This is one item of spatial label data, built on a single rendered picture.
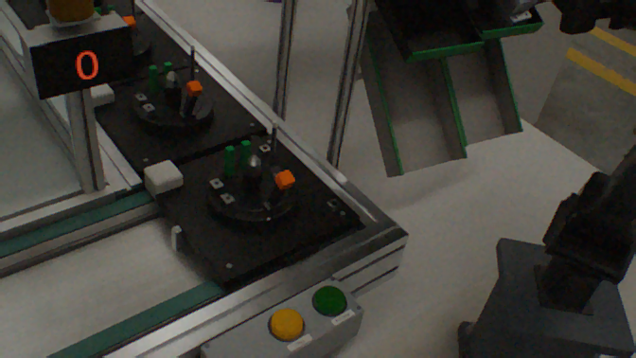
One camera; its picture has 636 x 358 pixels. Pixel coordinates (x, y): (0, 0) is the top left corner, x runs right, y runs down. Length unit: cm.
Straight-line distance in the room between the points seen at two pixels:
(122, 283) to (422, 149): 51
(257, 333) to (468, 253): 45
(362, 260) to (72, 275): 41
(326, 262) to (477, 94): 44
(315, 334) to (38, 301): 37
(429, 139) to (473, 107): 13
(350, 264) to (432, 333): 18
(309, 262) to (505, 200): 49
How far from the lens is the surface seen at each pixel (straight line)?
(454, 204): 116
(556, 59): 264
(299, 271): 84
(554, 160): 137
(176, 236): 88
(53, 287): 90
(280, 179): 81
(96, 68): 79
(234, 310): 80
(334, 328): 79
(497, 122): 114
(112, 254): 93
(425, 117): 102
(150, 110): 104
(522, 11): 102
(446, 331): 96
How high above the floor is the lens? 160
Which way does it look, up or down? 40 degrees down
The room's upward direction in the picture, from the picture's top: 9 degrees clockwise
